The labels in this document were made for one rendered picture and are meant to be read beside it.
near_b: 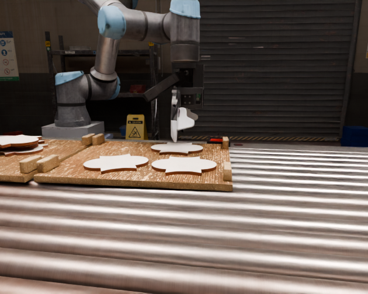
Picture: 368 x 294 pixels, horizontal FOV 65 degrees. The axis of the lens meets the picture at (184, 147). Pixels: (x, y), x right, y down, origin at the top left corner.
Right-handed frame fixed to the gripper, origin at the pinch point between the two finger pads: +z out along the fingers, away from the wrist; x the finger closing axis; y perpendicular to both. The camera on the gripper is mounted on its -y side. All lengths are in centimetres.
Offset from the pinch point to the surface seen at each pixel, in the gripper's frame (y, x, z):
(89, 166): -16.3, -20.8, 2.8
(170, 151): -1.0, -5.1, 2.7
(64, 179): -19.5, -25.6, 4.3
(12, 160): -38.7, -15.4, 3.9
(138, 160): -7.1, -14.5, 2.8
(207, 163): 9.2, -15.4, 2.6
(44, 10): -310, 448, -134
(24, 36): -353, 446, -90
